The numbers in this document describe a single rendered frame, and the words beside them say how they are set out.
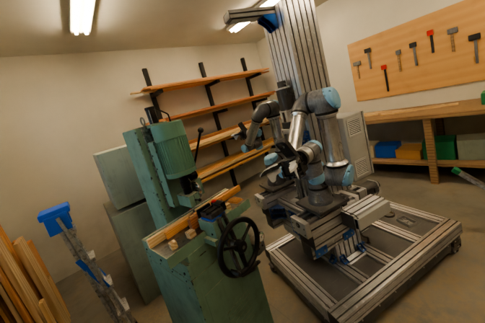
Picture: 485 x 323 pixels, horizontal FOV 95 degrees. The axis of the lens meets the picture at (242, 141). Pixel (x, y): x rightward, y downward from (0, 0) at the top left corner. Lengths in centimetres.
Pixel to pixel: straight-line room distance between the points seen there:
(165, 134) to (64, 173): 249
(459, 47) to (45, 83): 493
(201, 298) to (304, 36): 160
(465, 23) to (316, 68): 240
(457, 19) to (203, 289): 365
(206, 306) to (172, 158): 79
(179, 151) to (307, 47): 102
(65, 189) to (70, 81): 138
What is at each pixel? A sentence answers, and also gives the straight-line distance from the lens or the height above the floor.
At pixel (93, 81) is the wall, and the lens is 373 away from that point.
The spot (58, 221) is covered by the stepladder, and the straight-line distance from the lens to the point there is 189.
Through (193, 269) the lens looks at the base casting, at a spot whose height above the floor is 76.
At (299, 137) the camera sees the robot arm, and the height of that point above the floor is 126.
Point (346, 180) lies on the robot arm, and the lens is 128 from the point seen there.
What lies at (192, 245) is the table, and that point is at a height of 87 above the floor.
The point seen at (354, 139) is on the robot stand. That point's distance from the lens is 173.
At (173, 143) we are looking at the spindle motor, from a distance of 125.
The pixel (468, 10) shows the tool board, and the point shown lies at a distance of 374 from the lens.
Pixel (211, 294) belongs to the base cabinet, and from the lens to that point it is 145.
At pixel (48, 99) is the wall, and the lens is 366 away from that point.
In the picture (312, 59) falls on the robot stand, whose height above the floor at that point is 165.
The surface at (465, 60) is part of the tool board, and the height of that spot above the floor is 130.
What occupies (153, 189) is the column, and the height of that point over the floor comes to 113.
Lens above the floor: 149
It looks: 9 degrees down
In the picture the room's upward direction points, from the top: 15 degrees counter-clockwise
